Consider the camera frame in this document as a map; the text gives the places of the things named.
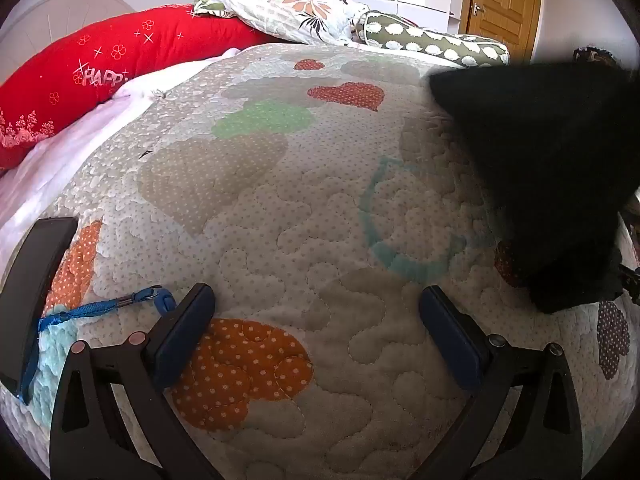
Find white arched headboard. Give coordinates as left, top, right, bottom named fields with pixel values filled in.
left=0, top=0, right=136, bottom=53

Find pale pink bed sheet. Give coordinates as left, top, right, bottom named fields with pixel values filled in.
left=0, top=47, right=241, bottom=271

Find white floral pillow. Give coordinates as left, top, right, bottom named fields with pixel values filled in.
left=192, top=0, right=371, bottom=46

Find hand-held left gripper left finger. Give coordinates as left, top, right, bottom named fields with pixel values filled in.
left=49, top=282, right=226, bottom=480

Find green pillow with white dots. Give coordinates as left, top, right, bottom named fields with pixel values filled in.
left=357, top=10, right=511, bottom=68

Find wooden door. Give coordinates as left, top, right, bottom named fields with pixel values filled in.
left=465, top=0, right=543, bottom=63

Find blue lanyard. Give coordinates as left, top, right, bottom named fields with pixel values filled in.
left=20, top=285, right=176, bottom=403

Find pile of clothes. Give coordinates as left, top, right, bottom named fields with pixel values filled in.
left=572, top=47, right=626, bottom=68

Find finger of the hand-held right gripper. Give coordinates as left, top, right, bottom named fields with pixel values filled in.
left=614, top=260, right=640, bottom=306

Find long red pillow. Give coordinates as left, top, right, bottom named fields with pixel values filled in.
left=0, top=4, right=281, bottom=176

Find quilted heart-pattern blanket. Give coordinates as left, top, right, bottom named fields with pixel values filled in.
left=0, top=42, right=636, bottom=480

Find black pants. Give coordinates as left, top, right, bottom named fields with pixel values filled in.
left=427, top=62, right=640, bottom=315

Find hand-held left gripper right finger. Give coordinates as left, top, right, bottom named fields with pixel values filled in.
left=419, top=285, right=583, bottom=480

